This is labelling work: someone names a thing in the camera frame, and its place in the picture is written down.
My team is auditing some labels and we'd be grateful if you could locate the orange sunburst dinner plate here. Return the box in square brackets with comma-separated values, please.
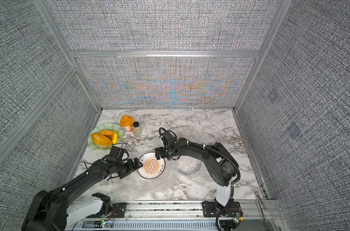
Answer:
[137, 152, 165, 180]

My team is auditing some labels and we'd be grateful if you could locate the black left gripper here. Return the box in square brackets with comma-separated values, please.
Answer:
[116, 156, 144, 179]

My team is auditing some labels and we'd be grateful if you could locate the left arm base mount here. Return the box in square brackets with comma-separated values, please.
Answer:
[92, 192, 127, 219]

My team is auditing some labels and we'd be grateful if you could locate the teal rimmed wrapped plate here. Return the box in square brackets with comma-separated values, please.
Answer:
[176, 158, 202, 176]

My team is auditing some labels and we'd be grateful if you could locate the light green scalloped plate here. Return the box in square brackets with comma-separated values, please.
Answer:
[87, 123, 124, 150]

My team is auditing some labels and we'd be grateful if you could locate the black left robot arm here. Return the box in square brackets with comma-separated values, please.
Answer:
[21, 157, 143, 231]

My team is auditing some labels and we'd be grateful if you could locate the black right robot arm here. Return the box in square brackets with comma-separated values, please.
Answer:
[155, 128, 241, 208]

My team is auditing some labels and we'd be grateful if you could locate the small orange bread roll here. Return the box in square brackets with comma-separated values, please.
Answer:
[99, 130, 115, 137]

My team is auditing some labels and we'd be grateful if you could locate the orange lidded cup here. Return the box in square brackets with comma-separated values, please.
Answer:
[120, 115, 135, 132]

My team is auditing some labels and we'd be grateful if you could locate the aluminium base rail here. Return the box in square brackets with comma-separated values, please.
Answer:
[66, 199, 290, 231]

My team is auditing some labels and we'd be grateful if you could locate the yellow toy banana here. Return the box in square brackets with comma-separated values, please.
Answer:
[111, 131, 119, 144]

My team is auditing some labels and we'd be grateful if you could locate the large orange bread loaf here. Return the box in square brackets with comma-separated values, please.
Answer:
[91, 133, 112, 148]

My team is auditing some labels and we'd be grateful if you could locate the green circuit board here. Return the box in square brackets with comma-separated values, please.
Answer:
[93, 220, 112, 229]

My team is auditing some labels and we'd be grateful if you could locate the black capped spice jar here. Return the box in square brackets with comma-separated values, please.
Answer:
[133, 121, 142, 136]

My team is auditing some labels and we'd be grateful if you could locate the aluminium cage frame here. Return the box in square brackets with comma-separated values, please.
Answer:
[0, 1, 284, 207]

